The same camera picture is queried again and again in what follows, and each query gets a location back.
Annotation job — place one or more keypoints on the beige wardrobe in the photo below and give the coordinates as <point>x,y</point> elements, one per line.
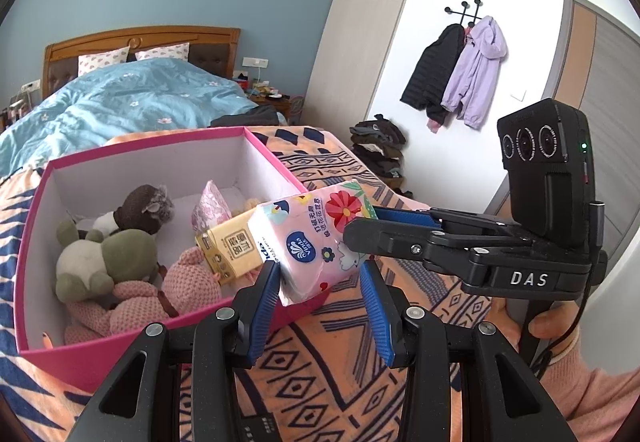
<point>360,32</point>

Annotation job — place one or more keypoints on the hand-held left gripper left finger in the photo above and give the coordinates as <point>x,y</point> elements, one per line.
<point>262,307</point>

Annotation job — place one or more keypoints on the grey and wood door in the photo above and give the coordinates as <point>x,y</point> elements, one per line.
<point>610,72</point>

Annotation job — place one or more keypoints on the pile of dark clothes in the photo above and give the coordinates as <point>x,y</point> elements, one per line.
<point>377,147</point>

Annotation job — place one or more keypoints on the orange patterned blanket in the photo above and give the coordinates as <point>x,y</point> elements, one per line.
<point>330,382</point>

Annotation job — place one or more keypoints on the white wall socket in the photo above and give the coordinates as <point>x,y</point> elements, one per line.
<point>255,62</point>
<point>31,84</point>

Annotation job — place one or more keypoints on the black wall coat rack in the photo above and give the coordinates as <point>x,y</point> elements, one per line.
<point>465,12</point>

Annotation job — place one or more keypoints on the pink patterned packet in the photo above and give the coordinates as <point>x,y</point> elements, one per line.
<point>210,207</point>

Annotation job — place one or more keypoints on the pink cardboard box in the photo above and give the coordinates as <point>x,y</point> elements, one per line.
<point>100,367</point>

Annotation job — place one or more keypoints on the person's right forearm pink sleeve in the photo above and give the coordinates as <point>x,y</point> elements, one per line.
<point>590,392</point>

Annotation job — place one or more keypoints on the brown and white plush toy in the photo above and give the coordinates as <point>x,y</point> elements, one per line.
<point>140,207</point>

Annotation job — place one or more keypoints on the black puffer jacket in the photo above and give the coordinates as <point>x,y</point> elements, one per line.
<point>430,72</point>

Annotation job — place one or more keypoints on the wooden bed headboard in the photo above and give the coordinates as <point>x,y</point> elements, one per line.
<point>210,39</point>

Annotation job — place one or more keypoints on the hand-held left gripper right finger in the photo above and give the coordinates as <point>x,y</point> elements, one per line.
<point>375,312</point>

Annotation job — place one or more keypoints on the dark cloth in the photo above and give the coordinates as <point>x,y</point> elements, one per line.
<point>245,117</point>

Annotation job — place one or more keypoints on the white dotted pillow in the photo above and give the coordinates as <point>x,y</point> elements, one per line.
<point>102,61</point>
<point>162,53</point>

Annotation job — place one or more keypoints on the blue floral duvet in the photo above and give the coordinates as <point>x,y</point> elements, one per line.
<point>125,102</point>

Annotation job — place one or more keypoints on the person's right hand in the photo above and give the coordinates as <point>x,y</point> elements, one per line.
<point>552,319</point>

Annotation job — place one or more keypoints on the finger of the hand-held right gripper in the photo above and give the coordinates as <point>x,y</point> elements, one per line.
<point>405,216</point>
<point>400,242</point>

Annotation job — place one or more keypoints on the yellow tissue pack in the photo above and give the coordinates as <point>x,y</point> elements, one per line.
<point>235,242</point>

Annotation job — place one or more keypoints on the pink floral tissue pack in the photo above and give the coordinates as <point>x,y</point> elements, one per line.
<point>310,242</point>

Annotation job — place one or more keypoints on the pink knitted doll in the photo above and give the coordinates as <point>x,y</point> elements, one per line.
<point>190,282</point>

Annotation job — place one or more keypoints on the white light switch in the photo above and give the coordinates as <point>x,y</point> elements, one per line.
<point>518,95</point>

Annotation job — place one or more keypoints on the purple hooded jacket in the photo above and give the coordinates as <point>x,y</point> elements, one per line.
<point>475,72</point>

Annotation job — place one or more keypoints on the cluttered nightstand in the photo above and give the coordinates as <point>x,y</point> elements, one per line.
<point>265,94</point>
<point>15,112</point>

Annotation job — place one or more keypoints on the pink hanging garment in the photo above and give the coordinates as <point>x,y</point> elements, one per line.
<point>434,125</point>

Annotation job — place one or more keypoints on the green frog plush toy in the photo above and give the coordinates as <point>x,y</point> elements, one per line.
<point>80,262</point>

